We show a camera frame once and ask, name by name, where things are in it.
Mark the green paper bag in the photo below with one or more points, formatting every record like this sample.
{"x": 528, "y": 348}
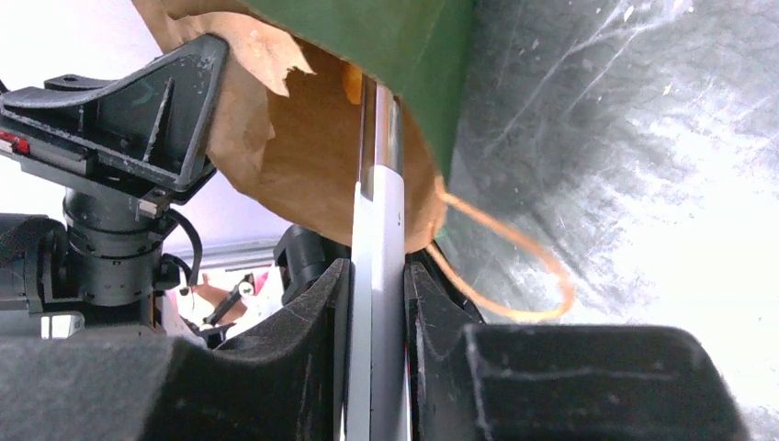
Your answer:
{"x": 287, "y": 122}

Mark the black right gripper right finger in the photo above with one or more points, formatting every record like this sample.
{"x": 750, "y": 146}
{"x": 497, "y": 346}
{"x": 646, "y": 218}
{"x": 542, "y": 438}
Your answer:
{"x": 477, "y": 381}

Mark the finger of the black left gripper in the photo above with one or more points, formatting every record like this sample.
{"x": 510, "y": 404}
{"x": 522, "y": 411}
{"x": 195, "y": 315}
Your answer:
{"x": 147, "y": 130}

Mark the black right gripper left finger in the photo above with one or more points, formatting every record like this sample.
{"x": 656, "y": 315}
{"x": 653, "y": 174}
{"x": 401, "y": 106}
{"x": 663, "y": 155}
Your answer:
{"x": 280, "y": 380}

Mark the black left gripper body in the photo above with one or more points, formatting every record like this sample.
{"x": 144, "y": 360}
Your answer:
{"x": 104, "y": 269}

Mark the silver metal tongs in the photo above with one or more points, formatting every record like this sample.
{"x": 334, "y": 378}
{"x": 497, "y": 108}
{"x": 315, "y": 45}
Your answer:
{"x": 376, "y": 400}

